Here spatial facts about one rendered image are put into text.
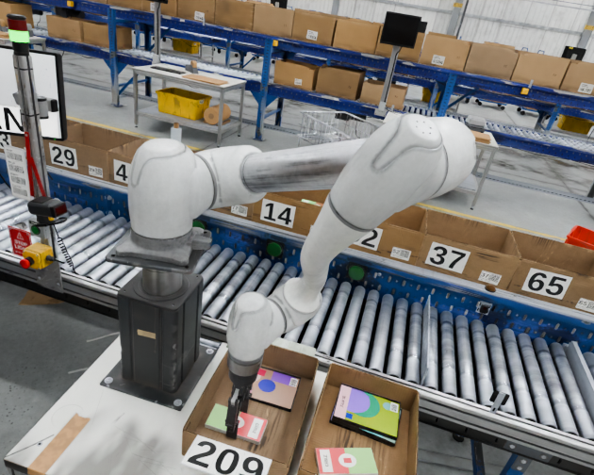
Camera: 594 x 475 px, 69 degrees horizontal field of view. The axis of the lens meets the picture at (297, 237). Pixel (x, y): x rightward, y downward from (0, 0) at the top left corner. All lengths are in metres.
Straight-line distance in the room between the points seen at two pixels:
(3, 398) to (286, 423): 1.57
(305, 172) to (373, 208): 0.31
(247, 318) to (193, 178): 0.36
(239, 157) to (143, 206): 0.26
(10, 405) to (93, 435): 1.20
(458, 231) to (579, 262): 0.55
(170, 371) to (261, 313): 0.43
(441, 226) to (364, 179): 1.58
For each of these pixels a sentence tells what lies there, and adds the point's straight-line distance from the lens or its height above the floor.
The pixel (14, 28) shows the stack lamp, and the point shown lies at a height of 1.63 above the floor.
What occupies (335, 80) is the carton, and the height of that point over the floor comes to 1.00.
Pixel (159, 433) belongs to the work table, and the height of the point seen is 0.75.
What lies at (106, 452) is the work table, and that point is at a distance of 1.32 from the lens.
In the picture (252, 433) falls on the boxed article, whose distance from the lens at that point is 1.30.
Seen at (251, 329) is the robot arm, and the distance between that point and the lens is 1.01.
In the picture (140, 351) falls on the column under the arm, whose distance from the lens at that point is 1.34.
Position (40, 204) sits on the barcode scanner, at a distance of 1.73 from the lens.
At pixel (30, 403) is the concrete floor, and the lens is 2.49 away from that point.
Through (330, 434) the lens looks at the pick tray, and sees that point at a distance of 1.36.
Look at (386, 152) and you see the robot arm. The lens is 0.64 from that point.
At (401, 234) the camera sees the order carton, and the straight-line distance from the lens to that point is 1.91.
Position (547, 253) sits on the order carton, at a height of 0.98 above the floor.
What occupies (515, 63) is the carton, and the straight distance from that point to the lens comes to 6.34.
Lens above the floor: 1.82
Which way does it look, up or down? 28 degrees down
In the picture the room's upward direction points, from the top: 10 degrees clockwise
